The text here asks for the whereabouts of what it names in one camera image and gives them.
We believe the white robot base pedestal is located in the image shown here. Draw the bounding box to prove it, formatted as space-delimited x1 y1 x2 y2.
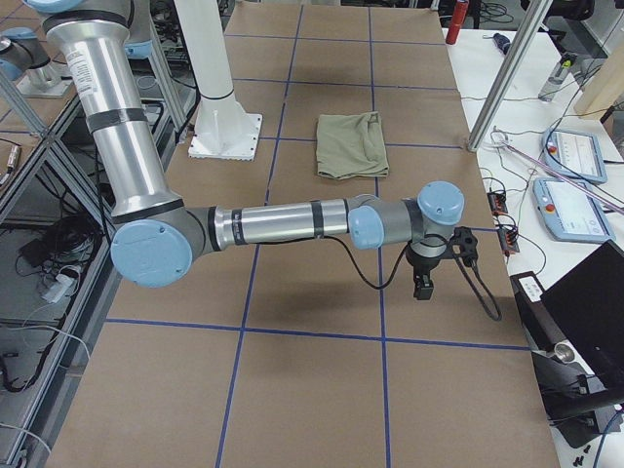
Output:
175 0 262 161

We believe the aluminium frame post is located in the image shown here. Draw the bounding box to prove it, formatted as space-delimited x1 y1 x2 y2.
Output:
467 0 553 152

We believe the red cylinder bottle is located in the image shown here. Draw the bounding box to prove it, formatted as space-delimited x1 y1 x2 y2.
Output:
446 0 469 45

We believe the near blue teach pendant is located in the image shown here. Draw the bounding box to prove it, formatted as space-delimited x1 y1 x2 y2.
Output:
532 177 615 244

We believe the green long-sleeve shirt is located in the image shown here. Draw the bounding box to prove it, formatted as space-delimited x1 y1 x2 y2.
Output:
316 111 389 180

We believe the far blue teach pendant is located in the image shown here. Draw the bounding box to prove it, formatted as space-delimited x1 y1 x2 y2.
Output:
542 129 607 184

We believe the blue teach pendant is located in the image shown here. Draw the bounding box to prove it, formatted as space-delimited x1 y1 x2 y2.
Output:
542 129 607 184
532 177 615 244

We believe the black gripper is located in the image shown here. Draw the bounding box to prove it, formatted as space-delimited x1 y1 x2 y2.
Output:
407 247 441 300

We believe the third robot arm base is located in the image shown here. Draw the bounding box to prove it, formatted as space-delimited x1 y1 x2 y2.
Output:
1 26 73 98

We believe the aluminium side frame rail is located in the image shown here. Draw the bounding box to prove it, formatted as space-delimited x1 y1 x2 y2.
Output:
0 53 196 468

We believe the black laptop on stand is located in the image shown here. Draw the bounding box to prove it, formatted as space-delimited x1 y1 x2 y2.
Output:
510 241 623 448

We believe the clear water bottle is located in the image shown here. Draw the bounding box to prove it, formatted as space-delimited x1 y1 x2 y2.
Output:
537 53 578 102

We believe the orange electronics board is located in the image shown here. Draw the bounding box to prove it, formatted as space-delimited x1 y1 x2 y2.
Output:
487 191 508 216
497 225 520 256

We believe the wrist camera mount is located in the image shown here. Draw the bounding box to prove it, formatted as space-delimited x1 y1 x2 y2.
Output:
450 226 479 268

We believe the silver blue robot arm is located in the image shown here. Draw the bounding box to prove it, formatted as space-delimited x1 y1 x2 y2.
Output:
30 1 464 299

